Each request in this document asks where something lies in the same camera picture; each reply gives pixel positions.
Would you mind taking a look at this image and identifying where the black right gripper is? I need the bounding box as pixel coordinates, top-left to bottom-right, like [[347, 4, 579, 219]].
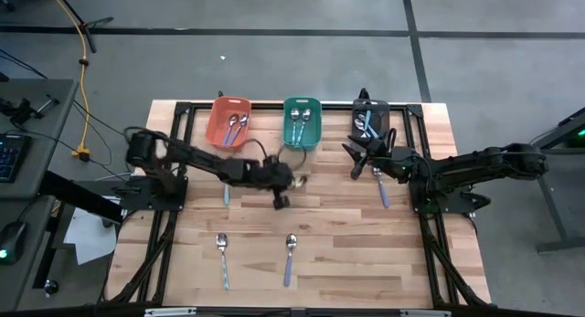
[[341, 132, 412, 182]]

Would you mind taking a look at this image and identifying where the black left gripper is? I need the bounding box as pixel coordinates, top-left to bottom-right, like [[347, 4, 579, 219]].
[[246, 157, 308, 212]]

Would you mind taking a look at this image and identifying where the teal-handled metal spoon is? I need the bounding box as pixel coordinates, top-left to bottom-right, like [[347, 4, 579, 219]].
[[296, 108, 313, 147], [215, 232, 230, 291], [290, 107, 301, 146]]

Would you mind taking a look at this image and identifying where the purple-handled metal spoon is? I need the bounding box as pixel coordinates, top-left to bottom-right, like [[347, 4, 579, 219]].
[[372, 166, 391, 209], [282, 233, 298, 288], [229, 113, 250, 147], [221, 114, 239, 146]]

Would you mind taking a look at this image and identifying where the gray plastic bin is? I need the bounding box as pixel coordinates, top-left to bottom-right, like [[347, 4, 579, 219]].
[[350, 98, 391, 143]]

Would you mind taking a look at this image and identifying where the teal plastic bin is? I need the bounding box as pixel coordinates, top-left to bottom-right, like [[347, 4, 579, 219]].
[[282, 96, 323, 152]]

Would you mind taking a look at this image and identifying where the orange plastic bin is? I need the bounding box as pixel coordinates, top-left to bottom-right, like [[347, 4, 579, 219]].
[[204, 95, 253, 153]]

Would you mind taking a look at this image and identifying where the dark metal side table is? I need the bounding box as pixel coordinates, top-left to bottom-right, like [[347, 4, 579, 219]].
[[529, 107, 585, 254]]

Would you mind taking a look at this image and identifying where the black diagonal beam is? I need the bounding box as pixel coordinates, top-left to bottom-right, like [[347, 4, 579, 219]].
[[39, 169, 125, 225]]

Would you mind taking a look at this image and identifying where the white paper sheet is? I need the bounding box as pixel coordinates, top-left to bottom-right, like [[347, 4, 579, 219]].
[[62, 206, 119, 267]]

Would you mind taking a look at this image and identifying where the black tripod stand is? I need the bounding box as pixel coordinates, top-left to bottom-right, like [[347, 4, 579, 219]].
[[48, 0, 115, 54]]

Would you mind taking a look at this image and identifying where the gray desk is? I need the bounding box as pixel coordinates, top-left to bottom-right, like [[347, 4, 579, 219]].
[[0, 78, 80, 200], [0, 194, 59, 312]]

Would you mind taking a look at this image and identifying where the black desk clamp tool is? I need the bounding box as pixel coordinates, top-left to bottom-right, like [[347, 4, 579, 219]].
[[0, 93, 60, 126]]

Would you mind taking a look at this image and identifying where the black keyboard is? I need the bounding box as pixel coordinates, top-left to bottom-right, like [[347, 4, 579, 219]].
[[0, 132, 32, 185]]

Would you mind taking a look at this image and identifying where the black computer mouse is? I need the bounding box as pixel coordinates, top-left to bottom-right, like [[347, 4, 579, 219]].
[[0, 220, 27, 266]]

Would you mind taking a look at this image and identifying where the black aluminium table frame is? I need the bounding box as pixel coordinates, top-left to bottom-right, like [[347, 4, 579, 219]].
[[98, 100, 493, 309]]

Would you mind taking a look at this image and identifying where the silver metal bracket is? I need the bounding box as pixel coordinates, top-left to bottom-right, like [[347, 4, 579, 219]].
[[144, 307, 197, 317], [400, 309, 452, 317]]

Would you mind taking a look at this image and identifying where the yellow cable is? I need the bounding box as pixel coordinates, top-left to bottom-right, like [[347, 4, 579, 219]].
[[45, 0, 92, 163]]

